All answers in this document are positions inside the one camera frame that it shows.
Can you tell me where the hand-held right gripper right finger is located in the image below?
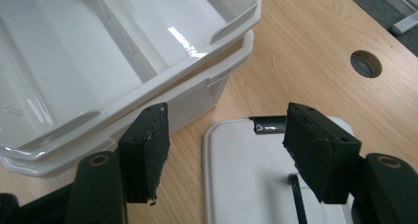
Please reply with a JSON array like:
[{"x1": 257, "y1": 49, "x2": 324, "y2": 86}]
[{"x1": 282, "y1": 102, "x2": 363, "y2": 205}]

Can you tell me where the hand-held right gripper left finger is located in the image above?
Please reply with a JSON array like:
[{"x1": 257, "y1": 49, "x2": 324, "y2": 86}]
[{"x1": 117, "y1": 102, "x2": 172, "y2": 205}]

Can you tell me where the white plastic storage box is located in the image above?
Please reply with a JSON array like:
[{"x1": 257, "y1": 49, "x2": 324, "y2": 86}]
[{"x1": 0, "y1": 29, "x2": 255, "y2": 179}]

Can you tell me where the white plastic box lid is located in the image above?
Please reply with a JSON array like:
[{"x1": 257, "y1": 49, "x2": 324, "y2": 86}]
[{"x1": 202, "y1": 115, "x2": 359, "y2": 224}]

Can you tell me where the black lid latch clip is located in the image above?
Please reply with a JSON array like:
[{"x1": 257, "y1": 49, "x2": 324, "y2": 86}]
[{"x1": 248, "y1": 114, "x2": 288, "y2": 135}]

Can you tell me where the white plastic divided tray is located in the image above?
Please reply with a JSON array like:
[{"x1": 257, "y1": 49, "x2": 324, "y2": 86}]
[{"x1": 0, "y1": 0, "x2": 263, "y2": 163}]

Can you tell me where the grey metal furniture foot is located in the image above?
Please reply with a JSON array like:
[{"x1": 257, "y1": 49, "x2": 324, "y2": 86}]
[{"x1": 388, "y1": 12, "x2": 418, "y2": 37}]

